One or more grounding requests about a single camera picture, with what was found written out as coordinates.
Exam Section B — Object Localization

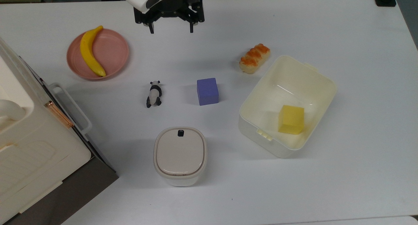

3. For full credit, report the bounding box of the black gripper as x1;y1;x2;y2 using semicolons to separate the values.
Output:
134;0;205;34

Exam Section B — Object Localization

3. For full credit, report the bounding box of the purple cube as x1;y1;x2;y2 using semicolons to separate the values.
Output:
197;77;219;106

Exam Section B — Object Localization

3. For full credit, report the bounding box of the cream plastic box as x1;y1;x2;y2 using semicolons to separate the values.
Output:
238;55;338;159

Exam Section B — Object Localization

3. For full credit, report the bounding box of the yellow cube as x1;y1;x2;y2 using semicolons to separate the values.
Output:
278;104;305;135

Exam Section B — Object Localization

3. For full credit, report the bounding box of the pink plate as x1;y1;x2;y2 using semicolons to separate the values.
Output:
66;28;130;81

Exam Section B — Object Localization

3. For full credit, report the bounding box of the panda toy figure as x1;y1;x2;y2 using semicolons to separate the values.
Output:
146;80;163;108

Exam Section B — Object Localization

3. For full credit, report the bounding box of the yellow toy banana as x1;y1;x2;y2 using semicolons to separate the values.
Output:
80;25;107;77

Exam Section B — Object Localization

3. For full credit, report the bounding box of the orange topped toy sushi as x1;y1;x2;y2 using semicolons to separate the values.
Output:
239;43;271;75

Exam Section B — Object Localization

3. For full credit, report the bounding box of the cream lidded trash bin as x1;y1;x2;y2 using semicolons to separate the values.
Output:
153;126;208;187

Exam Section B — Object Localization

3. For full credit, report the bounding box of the white drawer handle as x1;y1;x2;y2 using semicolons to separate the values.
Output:
48;83;93;136

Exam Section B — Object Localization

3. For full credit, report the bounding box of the copper cabinet door handle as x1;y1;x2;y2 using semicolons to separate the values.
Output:
44;101;75;129

